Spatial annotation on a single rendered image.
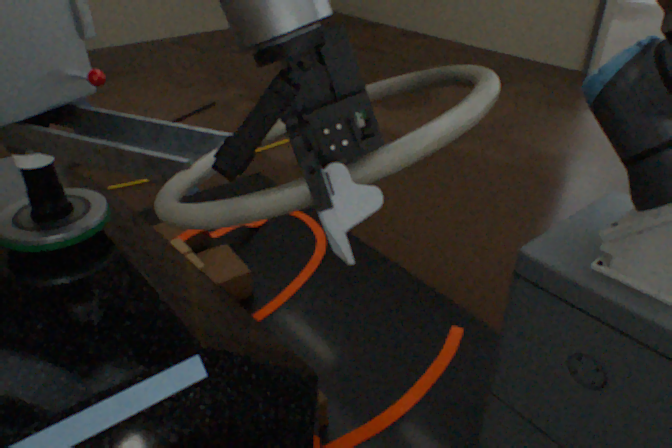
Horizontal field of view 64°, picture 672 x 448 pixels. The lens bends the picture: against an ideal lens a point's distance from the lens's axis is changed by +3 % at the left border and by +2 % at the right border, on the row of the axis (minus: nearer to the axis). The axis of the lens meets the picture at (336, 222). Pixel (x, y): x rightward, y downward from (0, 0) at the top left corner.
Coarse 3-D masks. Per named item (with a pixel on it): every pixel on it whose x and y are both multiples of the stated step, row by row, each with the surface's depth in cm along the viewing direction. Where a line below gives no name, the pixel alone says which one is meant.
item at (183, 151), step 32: (0, 128) 98; (32, 128) 94; (96, 128) 103; (128, 128) 99; (160, 128) 96; (192, 128) 92; (96, 160) 90; (128, 160) 87; (160, 160) 83; (192, 160) 91
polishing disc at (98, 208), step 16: (80, 192) 123; (96, 192) 123; (16, 208) 117; (80, 208) 117; (96, 208) 117; (0, 224) 112; (16, 224) 112; (32, 224) 112; (48, 224) 112; (64, 224) 112; (80, 224) 111; (96, 224) 113; (16, 240) 107; (32, 240) 107; (48, 240) 108
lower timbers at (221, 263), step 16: (160, 224) 251; (192, 240) 249; (208, 240) 255; (208, 256) 226; (224, 256) 226; (208, 272) 217; (224, 272) 217; (240, 272) 217; (224, 288) 214; (240, 288) 219
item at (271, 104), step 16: (272, 80) 49; (288, 80) 49; (272, 96) 48; (288, 96) 48; (256, 112) 49; (272, 112) 49; (240, 128) 49; (256, 128) 49; (224, 144) 51; (240, 144) 50; (256, 144) 50; (224, 160) 50; (240, 160) 50; (224, 176) 51
